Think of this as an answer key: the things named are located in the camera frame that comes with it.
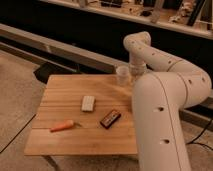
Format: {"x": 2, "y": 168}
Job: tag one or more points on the black floor object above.
{"x": 45, "y": 70}

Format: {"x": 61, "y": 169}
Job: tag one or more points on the white rectangular sponge block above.
{"x": 88, "y": 103}

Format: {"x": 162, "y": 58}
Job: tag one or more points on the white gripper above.
{"x": 136, "y": 71}

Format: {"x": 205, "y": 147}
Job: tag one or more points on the cluttered background shelf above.
{"x": 165, "y": 19}

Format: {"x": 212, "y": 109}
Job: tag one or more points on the orange carrot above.
{"x": 63, "y": 126}

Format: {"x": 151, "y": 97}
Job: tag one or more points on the wooden table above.
{"x": 62, "y": 100}

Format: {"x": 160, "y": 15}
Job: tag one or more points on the dark chocolate bar wrapper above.
{"x": 110, "y": 119}

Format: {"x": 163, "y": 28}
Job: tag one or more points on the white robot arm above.
{"x": 166, "y": 85}

